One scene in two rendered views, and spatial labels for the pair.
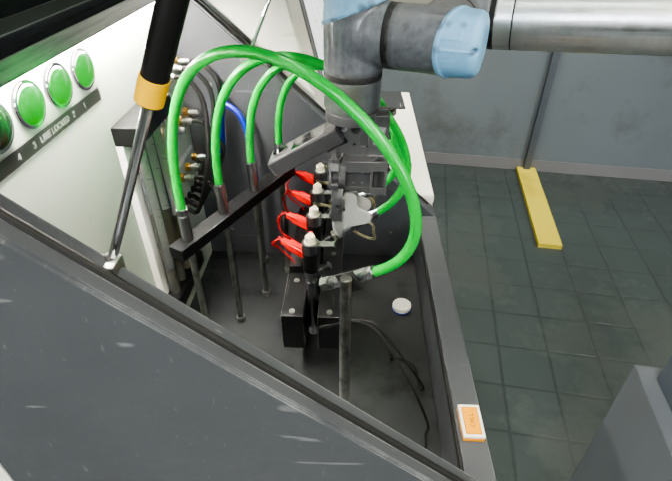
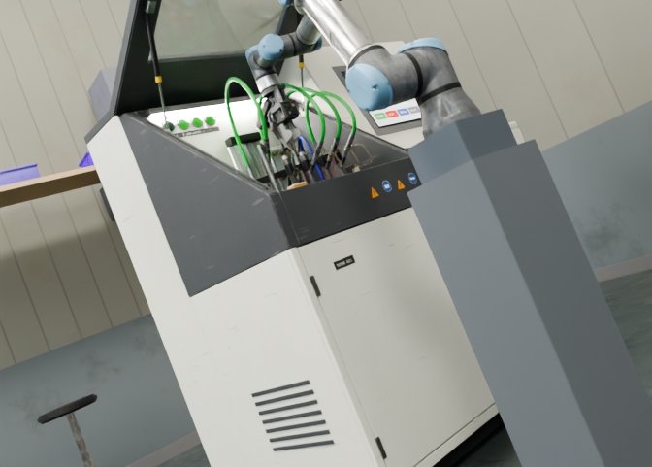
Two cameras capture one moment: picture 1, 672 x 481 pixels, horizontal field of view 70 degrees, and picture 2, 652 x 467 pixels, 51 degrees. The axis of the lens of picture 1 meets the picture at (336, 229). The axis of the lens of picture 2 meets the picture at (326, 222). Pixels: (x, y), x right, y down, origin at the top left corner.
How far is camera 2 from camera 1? 2.08 m
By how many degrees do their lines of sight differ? 57
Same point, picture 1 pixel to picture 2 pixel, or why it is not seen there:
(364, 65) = (258, 71)
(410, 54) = (258, 58)
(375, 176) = (281, 111)
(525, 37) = (303, 33)
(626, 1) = not seen: hidden behind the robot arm
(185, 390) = (178, 160)
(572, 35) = (307, 23)
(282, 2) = (312, 82)
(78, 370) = (162, 164)
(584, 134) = not seen: outside the picture
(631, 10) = not seen: hidden behind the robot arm
